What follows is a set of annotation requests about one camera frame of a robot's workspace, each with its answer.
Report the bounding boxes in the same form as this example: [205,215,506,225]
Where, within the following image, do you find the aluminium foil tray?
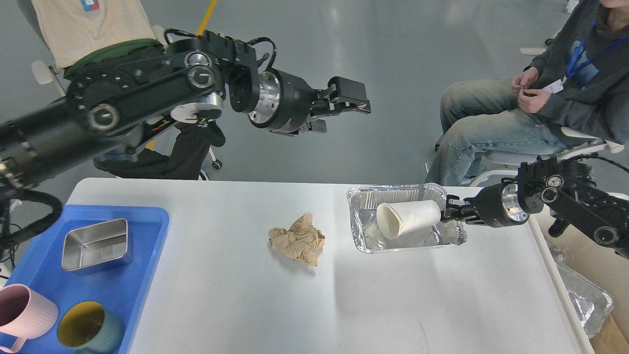
[347,183,468,254]

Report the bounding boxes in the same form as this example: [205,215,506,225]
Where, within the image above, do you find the brown paper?
[268,212,325,267]

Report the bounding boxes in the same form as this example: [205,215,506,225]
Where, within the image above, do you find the white chair of right person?
[435,125,625,187]

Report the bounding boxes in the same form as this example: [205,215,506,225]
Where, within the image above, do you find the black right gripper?
[440,182,529,227]

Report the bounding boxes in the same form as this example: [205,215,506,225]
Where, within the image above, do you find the foil tray in bin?
[549,246,614,339]

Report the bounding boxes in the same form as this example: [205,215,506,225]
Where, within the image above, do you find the pink ribbed mug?
[0,284,59,354]

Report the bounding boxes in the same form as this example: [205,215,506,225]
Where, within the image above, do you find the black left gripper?
[248,68,372,136]

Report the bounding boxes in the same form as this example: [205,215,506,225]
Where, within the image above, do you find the person in beige sweater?
[17,0,225,180]

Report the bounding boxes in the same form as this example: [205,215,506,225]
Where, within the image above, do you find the person in dark hoodie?
[426,0,629,186]

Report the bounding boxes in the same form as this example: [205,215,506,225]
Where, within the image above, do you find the black cables at left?
[0,199,23,281]

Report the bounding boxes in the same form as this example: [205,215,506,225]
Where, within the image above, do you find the dark green mug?
[57,301,126,354]

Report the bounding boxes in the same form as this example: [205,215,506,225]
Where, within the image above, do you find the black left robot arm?
[1,29,371,250]

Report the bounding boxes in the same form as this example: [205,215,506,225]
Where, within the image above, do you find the blue plastic tray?
[6,205,170,354]

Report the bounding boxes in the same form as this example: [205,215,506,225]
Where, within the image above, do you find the white paper cup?
[376,200,442,239]

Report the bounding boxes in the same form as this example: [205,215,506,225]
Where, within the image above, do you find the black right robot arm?
[441,155,629,258]

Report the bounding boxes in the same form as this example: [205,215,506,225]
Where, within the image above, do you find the square stainless steel tray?
[60,219,133,275]

